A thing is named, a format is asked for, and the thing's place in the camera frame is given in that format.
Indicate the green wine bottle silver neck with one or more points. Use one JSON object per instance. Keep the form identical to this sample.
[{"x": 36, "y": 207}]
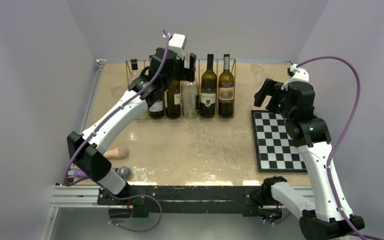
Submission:
[{"x": 156, "y": 111}]

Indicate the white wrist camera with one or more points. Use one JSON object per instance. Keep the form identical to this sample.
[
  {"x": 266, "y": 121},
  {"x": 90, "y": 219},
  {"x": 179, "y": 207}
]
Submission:
[
  {"x": 177, "y": 44},
  {"x": 296, "y": 74}
]

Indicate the green bottle silver foil neck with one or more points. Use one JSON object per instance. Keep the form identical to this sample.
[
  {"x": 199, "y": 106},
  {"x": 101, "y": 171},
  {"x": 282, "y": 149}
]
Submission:
[{"x": 226, "y": 90}]

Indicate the purple glitter microphone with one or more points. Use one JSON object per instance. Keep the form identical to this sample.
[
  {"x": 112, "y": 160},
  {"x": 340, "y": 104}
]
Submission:
[{"x": 124, "y": 172}]

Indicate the black white chessboard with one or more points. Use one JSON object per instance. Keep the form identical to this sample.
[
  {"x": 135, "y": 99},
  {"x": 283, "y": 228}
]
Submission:
[{"x": 274, "y": 148}]

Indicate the beige toy microphone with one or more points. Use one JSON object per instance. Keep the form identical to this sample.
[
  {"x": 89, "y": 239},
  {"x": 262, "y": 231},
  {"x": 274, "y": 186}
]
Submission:
[{"x": 116, "y": 153}]

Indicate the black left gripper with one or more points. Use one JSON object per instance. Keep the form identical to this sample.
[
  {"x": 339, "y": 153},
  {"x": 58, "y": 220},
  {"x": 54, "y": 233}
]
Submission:
[{"x": 186, "y": 73}]

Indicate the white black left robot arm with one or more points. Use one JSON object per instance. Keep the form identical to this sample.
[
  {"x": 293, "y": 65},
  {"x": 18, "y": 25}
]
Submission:
[{"x": 86, "y": 149}]

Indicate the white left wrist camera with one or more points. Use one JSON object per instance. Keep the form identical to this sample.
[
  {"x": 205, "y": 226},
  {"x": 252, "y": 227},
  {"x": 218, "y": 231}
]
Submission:
[{"x": 177, "y": 44}]

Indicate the clear glass bottle front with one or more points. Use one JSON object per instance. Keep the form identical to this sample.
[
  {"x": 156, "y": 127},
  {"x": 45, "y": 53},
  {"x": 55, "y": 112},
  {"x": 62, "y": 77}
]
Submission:
[{"x": 189, "y": 98}]

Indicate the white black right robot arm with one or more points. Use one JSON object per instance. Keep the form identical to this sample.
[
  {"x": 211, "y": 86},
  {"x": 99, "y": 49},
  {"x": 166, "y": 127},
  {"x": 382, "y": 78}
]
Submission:
[{"x": 328, "y": 215}]

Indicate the clear liquor bottle black cap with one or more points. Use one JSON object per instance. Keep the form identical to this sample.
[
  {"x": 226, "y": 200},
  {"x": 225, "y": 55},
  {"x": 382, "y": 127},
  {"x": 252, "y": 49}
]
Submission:
[{"x": 135, "y": 72}]

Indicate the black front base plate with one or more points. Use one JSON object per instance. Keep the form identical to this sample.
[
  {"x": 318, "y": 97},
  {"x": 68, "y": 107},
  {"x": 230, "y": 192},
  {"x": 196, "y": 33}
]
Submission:
[{"x": 171, "y": 199}]

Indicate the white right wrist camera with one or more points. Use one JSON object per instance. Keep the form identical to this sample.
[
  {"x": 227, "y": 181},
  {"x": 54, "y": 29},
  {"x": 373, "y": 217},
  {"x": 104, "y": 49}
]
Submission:
[{"x": 296, "y": 74}]

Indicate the dark brown bottle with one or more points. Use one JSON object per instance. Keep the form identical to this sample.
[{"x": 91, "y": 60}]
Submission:
[{"x": 173, "y": 107}]

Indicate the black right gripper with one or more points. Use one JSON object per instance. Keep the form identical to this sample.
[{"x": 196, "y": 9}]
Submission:
[{"x": 270, "y": 87}]

